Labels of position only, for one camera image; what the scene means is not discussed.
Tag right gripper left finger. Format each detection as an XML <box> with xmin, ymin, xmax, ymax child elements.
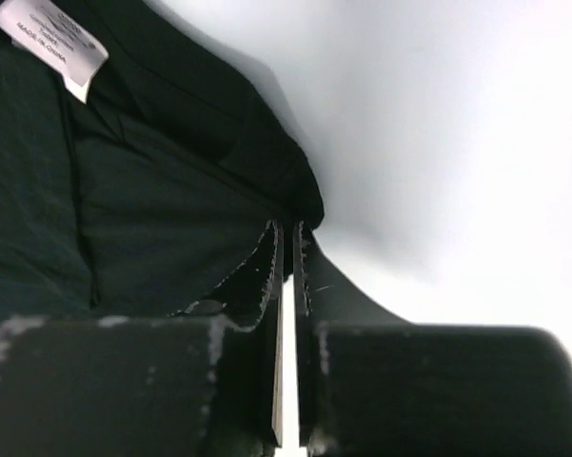
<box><xmin>169</xmin><ymin>220</ymin><xmax>284</xmax><ymax>331</ymax></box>

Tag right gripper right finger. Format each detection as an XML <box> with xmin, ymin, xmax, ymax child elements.
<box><xmin>292</xmin><ymin>222</ymin><xmax>408</xmax><ymax>328</ymax></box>

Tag black t shirt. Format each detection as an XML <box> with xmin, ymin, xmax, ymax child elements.
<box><xmin>0</xmin><ymin>1</ymin><xmax>324</xmax><ymax>322</ymax></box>

